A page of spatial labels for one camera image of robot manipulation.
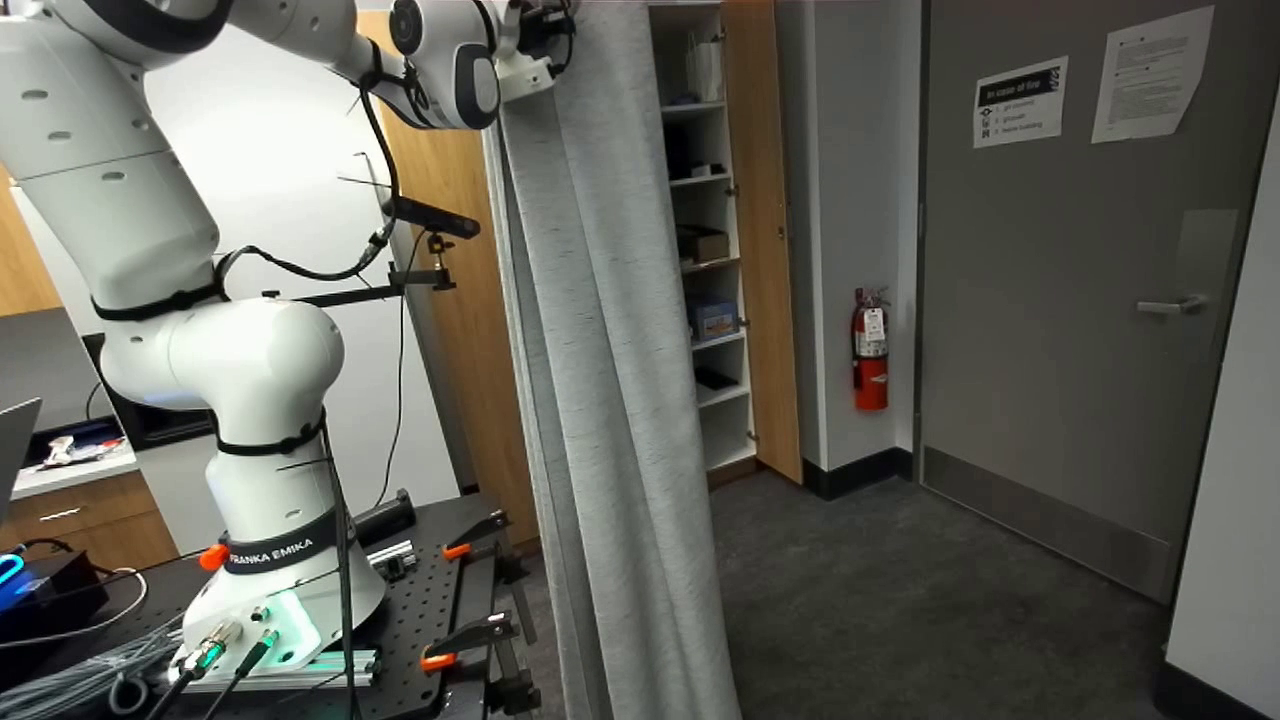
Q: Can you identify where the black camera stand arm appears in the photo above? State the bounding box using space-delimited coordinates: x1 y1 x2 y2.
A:
317 259 458 322

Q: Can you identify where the white green robot base plate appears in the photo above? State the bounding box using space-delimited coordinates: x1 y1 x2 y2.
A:
174 595 387 702

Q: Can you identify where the paper sign with black header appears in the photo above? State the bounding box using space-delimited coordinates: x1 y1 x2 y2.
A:
969 51 1077 155

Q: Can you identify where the wooden drawer cabinet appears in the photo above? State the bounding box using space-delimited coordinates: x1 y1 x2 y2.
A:
0 470 185 576

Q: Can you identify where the black camera bar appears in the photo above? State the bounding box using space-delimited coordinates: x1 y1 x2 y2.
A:
380 193 482 243

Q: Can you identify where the black baseboard strip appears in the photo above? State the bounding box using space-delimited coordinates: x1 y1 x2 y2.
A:
801 443 919 506

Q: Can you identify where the thin black camera cable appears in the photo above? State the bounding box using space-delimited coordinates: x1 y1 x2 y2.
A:
370 232 432 514

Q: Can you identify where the white item on shelf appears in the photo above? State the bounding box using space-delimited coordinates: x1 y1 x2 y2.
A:
678 29 726 108

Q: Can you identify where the orange-tipped black clamp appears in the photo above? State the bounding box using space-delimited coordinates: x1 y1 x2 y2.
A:
416 609 521 682
435 508 511 569

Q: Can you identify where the red fire extinguisher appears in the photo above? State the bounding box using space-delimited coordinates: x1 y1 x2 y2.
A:
847 286 894 416

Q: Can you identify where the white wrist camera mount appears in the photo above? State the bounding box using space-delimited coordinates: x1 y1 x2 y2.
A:
496 51 559 108

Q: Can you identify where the black box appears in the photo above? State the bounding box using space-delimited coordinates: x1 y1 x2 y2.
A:
0 537 111 647

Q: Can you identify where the grey laptop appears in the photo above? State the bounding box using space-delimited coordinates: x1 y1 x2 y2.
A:
0 394 45 508

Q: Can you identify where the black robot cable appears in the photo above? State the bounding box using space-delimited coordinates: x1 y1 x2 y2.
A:
216 76 409 720

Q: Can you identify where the grey woven fabric curtain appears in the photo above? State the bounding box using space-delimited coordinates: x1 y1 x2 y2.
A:
479 0 742 720

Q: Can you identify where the silver door handle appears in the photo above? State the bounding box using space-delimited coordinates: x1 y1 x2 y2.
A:
1132 288 1219 324

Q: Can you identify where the dark box on shelf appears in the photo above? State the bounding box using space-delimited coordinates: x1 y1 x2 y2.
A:
677 224 737 267

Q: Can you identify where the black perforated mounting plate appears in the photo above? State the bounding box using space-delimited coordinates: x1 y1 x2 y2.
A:
0 487 541 720

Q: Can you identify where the white thin cable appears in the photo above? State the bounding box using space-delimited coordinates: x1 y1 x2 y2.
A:
0 564 155 659

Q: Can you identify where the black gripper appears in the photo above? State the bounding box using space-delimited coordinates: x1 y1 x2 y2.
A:
517 0 578 73

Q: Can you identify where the grey door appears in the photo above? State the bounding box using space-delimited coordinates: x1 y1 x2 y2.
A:
912 0 1280 612

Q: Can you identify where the white printed paper sheet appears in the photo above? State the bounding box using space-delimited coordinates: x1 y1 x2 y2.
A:
1087 3 1219 149

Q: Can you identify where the bluish box on shelf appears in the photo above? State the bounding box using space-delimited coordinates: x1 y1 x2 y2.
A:
686 297 742 348

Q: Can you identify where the black cylinder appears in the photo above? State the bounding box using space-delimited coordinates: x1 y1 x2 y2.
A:
349 487 424 550

